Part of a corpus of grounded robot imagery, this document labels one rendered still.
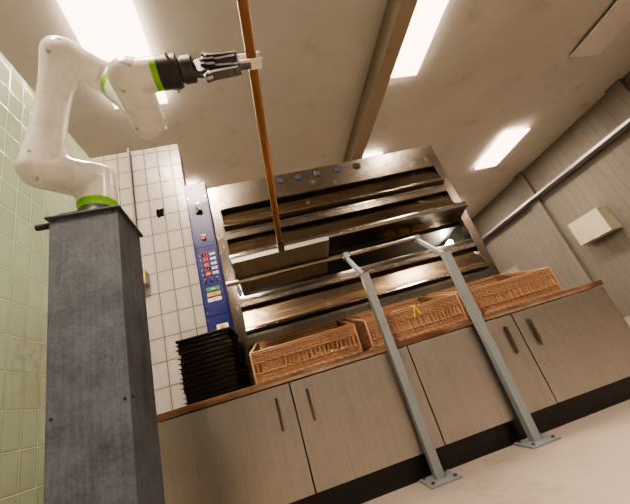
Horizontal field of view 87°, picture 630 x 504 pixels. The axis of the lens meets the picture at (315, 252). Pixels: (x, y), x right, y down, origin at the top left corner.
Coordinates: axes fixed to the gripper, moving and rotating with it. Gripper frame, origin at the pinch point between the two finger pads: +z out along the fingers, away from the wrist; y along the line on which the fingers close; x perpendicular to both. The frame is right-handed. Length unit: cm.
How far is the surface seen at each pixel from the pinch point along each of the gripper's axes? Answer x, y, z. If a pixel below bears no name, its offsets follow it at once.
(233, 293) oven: -151, -8, -34
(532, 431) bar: -115, 116, 87
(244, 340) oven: -157, 24, -33
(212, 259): -143, -34, -44
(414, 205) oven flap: -148, -45, 117
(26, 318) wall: -93, 11, -121
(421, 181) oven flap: -142, -63, 130
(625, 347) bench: -118, 97, 160
